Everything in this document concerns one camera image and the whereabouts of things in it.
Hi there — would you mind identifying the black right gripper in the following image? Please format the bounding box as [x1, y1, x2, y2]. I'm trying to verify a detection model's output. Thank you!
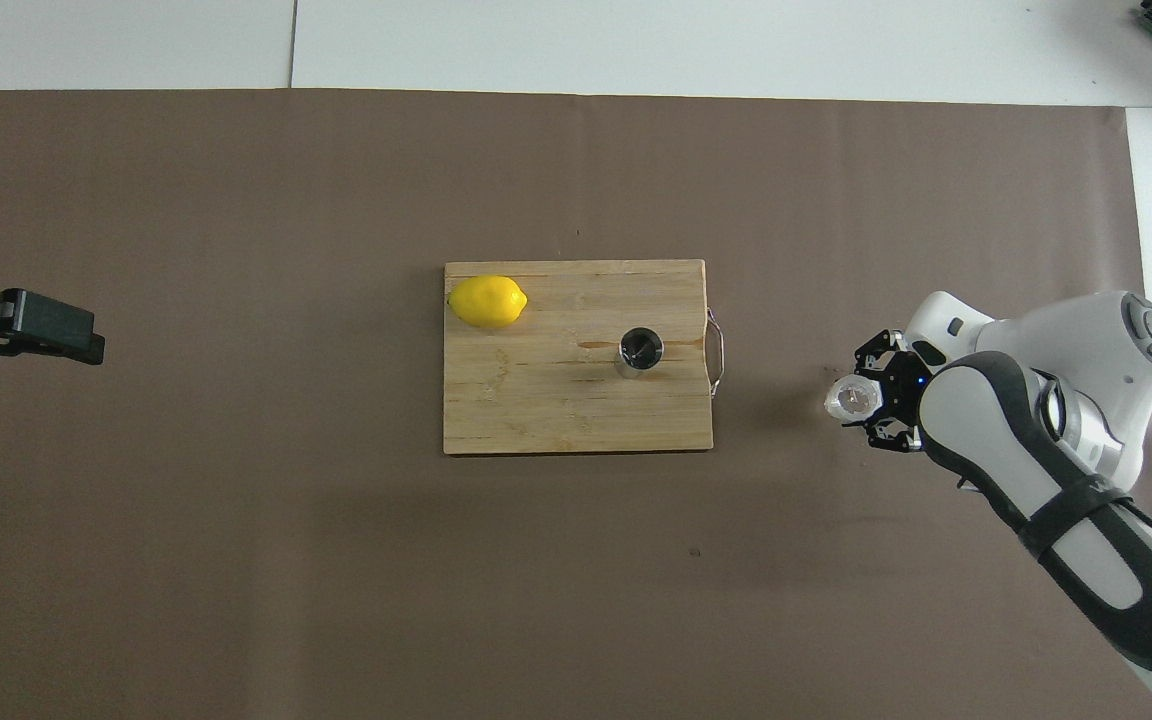
[842, 330, 929, 453]

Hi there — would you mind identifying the small clear plastic cup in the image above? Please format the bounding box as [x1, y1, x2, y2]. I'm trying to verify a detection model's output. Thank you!
[824, 374, 885, 421]

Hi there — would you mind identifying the steel double jigger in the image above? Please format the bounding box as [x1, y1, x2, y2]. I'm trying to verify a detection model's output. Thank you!
[614, 327, 666, 380]

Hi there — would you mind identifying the wooden cutting board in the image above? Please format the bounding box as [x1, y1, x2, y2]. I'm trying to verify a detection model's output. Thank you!
[443, 259, 727, 457]

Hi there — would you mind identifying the brown paper table mat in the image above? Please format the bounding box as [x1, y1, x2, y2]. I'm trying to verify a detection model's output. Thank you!
[0, 88, 1152, 720]

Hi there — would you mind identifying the yellow lemon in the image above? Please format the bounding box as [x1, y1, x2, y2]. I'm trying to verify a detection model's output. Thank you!
[447, 275, 529, 330]

